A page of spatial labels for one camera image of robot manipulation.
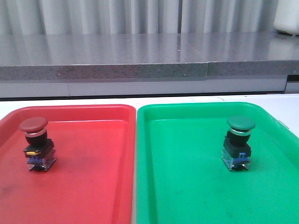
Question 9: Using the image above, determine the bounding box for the green mushroom push button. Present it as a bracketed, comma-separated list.
[221, 115, 256, 171]

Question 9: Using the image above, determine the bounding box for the red mushroom push button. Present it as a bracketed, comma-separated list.
[19, 117, 57, 171]

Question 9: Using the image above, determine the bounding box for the green plastic tray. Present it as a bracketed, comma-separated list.
[136, 102, 299, 224]

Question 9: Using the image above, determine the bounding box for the red plastic tray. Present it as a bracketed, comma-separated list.
[0, 105, 136, 224]

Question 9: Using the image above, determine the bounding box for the grey stone counter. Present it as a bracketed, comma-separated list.
[0, 32, 299, 98]

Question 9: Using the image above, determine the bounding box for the white appliance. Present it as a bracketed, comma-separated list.
[273, 0, 299, 35]

